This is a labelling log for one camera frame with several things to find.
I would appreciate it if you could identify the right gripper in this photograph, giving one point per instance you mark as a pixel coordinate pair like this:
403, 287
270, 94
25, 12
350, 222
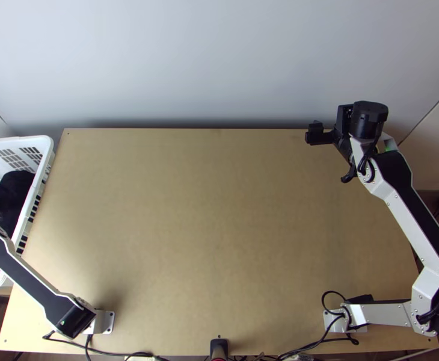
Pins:
319, 137

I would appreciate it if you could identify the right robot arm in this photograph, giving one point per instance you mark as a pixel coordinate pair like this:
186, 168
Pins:
411, 210

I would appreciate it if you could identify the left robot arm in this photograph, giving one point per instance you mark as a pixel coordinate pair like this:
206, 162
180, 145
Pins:
31, 282

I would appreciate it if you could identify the white laundry basket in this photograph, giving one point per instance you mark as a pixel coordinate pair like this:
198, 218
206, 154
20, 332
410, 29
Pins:
16, 144

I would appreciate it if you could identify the heap of clothes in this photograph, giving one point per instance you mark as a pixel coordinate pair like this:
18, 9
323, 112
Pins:
12, 188

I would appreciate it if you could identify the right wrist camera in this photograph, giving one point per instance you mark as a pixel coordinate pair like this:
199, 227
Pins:
315, 126

